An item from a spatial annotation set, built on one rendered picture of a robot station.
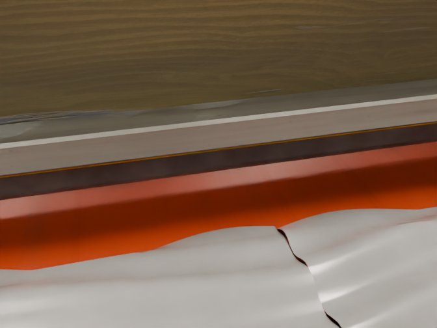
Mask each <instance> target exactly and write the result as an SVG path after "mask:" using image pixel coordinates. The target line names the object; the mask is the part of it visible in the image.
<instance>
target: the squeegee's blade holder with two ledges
mask: <svg viewBox="0 0 437 328"><path fill-rule="evenodd" d="M431 122H437V79H426V80H419V81H407V82H400V83H388V84H382V85H370V86H364V87H352V88H345V89H334V90H322V91H315V92H303V93H296V94H284V95H278V96H266V97H260V98H248V99H241V100H229V101H223V102H211V103H199V104H192V105H181V106H174V107H162V108H155V109H144V110H137V111H125V112H119V113H107V114H100V115H88V116H77V117H70V118H58V119H51V120H39V121H33V122H21V123H15V124H3V125H0V176H10V175H16V174H26V173H32V172H42V171H52V170H57V169H67V168H73V167H83V166H89V165H99V164H104V163H114V162H120V161H130V160H136V159H146V158H151V157H161V156H171V155H177V154H187V153H193V152H203V151H208V150H218V149H223V148H233V147H239V146H249V145H255V144H265V143H275V142H280V141H290V140H296V139H306V138H312V137H322V136H327V135H337V134H343V133H353V132H359V131H369V130H379V129H384V128H394V127H400V126H410V125H416V124H426V123H431Z"/></svg>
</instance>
